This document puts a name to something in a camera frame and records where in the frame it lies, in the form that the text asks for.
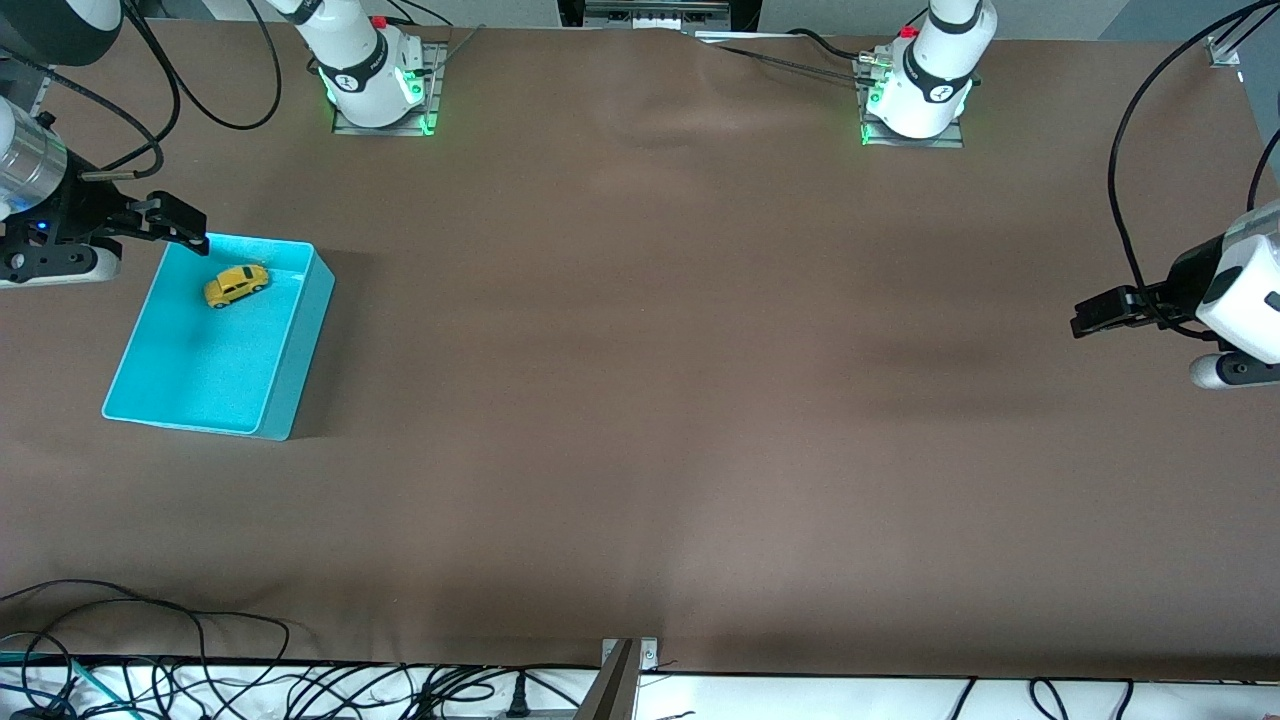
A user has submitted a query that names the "yellow beetle toy car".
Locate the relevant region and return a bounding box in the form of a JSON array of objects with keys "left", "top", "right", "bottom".
[{"left": 203, "top": 263, "right": 271, "bottom": 309}]

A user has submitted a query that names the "cyan plastic bin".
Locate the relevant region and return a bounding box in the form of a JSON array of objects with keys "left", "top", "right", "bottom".
[{"left": 101, "top": 232, "right": 336, "bottom": 442}]

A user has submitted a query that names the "brown table cover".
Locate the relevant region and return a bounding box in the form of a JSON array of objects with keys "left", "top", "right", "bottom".
[{"left": 0, "top": 18, "right": 1280, "bottom": 683}]

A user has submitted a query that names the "dark grey stand pole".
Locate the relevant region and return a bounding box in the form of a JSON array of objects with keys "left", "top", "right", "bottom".
[{"left": 573, "top": 640, "right": 639, "bottom": 720}]

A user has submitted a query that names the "black cable with metal plug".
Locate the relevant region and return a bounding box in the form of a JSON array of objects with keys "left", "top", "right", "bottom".
[{"left": 0, "top": 45, "right": 166, "bottom": 181}]

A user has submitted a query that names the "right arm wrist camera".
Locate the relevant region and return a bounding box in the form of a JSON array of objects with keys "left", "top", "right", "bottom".
[{"left": 0, "top": 245, "right": 123, "bottom": 291}]

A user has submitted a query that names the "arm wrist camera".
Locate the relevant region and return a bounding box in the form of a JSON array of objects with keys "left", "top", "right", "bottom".
[
  {"left": 0, "top": 245, "right": 123, "bottom": 291},
  {"left": 1188, "top": 352, "right": 1280, "bottom": 391}
]

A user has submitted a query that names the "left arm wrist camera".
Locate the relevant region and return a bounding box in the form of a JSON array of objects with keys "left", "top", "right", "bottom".
[{"left": 1188, "top": 352, "right": 1280, "bottom": 391}]

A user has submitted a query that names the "long black looping cable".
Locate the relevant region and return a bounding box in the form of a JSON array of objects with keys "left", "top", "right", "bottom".
[{"left": 120, "top": 0, "right": 284, "bottom": 131}]

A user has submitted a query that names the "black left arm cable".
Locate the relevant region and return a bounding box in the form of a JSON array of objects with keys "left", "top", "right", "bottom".
[{"left": 1105, "top": 0, "right": 1280, "bottom": 341}]

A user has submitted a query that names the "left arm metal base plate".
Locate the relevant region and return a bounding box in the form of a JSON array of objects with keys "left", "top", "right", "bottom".
[{"left": 858, "top": 50, "right": 967, "bottom": 149}]

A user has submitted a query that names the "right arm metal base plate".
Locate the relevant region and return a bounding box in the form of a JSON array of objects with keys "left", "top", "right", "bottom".
[{"left": 332, "top": 42, "right": 448, "bottom": 137}]

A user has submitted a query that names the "grey cable at right base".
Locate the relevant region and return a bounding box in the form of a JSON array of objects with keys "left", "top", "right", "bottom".
[{"left": 383, "top": 0, "right": 488, "bottom": 79}]

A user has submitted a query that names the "grey cable at base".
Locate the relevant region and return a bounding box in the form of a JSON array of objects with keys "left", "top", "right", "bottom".
[
  {"left": 383, "top": 0, "right": 488, "bottom": 79},
  {"left": 695, "top": 28, "right": 883, "bottom": 87}
]

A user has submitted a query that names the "black cable on table cover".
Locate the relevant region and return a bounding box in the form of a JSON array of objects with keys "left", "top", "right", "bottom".
[{"left": 0, "top": 578, "right": 293, "bottom": 691}]

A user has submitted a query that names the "grey cable at left base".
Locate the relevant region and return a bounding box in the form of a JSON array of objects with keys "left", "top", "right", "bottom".
[{"left": 695, "top": 28, "right": 883, "bottom": 87}]

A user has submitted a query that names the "teal cable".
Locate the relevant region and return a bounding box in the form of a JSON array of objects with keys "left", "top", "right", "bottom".
[{"left": 0, "top": 650, "right": 106, "bottom": 716}]

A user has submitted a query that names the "grey metal bracket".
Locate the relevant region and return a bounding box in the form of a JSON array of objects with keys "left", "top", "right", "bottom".
[{"left": 600, "top": 637, "right": 661, "bottom": 673}]

